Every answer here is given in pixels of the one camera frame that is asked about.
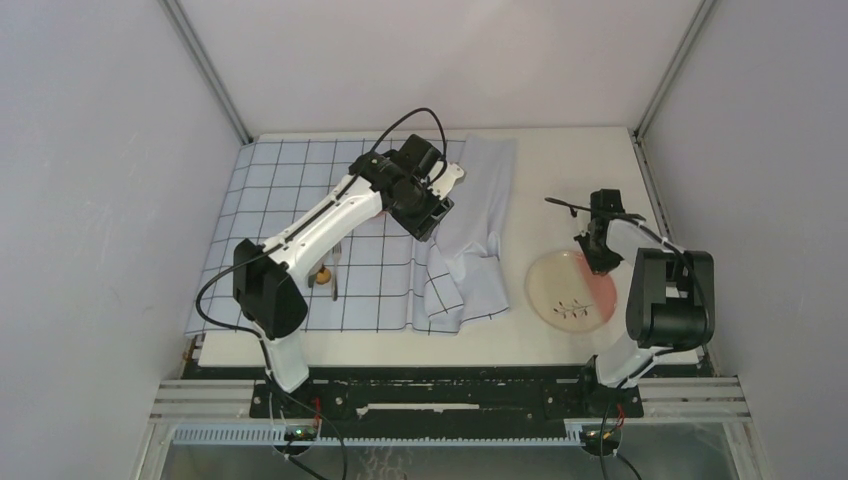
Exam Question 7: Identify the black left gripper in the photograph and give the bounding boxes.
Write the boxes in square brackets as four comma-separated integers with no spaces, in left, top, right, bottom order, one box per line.
[387,179,454,243]

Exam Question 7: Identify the cream pink branch plate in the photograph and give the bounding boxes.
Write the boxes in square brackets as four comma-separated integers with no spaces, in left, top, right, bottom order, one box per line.
[524,250,618,334]

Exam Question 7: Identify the white checked tablecloth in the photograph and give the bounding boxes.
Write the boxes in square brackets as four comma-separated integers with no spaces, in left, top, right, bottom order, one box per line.
[185,136,517,335]

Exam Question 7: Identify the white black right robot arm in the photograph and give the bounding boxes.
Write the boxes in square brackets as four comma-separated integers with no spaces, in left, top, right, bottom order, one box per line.
[575,189,716,416]

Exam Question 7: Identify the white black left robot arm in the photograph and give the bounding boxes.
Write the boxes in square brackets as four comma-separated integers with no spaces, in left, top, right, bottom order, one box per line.
[232,134,465,417]

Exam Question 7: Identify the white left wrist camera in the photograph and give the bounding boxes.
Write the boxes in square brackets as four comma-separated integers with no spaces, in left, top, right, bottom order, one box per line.
[427,161,465,199]

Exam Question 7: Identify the white slotted cable duct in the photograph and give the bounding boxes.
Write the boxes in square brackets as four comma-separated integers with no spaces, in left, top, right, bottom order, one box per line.
[170,423,588,448]

